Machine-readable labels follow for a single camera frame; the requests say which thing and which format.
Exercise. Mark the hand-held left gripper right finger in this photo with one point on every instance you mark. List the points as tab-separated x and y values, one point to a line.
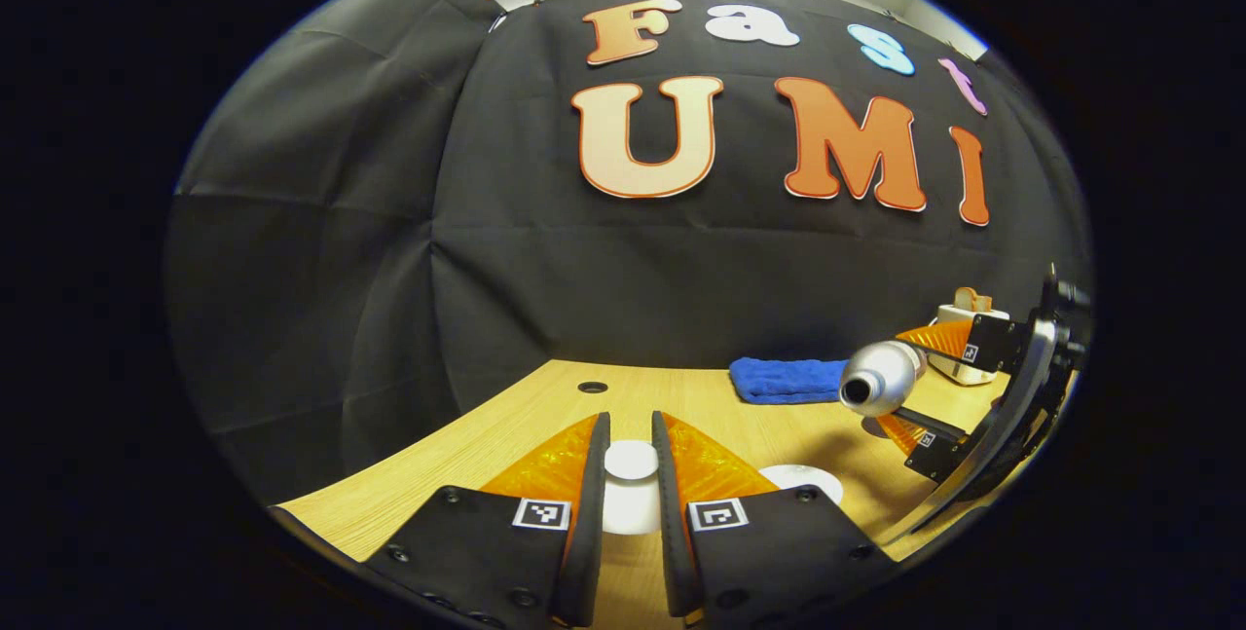
672	533

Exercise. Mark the black table grommet hole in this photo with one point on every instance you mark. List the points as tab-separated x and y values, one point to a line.
592	387

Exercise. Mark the black backdrop cloth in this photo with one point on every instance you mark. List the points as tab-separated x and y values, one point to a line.
604	270

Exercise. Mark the silver water bottle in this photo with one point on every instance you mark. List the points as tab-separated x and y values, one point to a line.
881	379

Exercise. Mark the white teacup lid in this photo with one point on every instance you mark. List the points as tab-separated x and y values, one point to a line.
631	463

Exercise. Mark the white teacup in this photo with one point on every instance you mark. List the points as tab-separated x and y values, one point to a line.
803	479

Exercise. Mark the white toaster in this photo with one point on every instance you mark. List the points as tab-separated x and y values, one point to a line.
959	372

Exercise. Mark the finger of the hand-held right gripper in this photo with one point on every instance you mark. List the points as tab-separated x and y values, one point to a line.
993	343
939	445

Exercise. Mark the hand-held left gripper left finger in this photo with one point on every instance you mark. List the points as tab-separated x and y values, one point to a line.
589	533

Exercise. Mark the bread slice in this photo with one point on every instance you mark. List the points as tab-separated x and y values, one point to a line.
971	300

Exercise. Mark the blue cloth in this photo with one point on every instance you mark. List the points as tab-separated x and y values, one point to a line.
788	381

